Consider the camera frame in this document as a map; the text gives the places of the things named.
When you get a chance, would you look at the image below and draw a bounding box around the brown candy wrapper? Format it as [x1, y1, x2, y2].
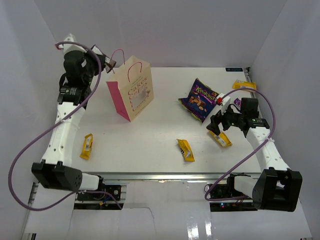
[104, 56, 117, 73]

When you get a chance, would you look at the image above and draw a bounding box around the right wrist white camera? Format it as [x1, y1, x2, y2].
[216, 93, 231, 114]

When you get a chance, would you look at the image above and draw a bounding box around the aluminium table front rail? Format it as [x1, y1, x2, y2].
[86, 172, 223, 181]

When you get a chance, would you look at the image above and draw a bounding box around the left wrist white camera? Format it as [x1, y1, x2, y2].
[56, 33, 83, 55]

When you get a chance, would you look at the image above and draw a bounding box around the yellow snack packet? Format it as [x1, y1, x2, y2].
[208, 131, 233, 148]
[79, 133, 94, 160]

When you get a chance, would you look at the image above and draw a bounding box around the wrist white camera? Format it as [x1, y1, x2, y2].
[56, 33, 83, 55]
[216, 93, 231, 114]

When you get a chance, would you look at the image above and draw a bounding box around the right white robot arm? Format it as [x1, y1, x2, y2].
[205, 97, 303, 212]

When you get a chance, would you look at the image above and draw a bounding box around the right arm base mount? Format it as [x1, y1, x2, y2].
[207, 183, 251, 209]

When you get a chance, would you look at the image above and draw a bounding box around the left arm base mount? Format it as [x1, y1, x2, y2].
[74, 183, 123, 210]

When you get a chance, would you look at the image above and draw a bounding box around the paper bag with pink handles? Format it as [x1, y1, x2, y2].
[106, 55, 154, 122]

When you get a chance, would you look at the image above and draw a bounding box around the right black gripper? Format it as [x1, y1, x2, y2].
[207, 103, 245, 136]

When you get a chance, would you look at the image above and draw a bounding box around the yellow M&M packet centre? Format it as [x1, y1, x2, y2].
[177, 139, 195, 162]

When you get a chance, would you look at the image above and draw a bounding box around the purple Krokant snack bag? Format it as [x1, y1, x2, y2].
[178, 78, 219, 123]

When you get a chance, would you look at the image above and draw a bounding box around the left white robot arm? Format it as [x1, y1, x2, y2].
[31, 45, 115, 200]

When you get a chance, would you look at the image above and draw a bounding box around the dark snack bar right edge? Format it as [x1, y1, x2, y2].
[234, 98, 242, 107]

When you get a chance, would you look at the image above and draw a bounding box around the yellow snack packet far corner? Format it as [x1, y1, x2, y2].
[232, 79, 257, 92]

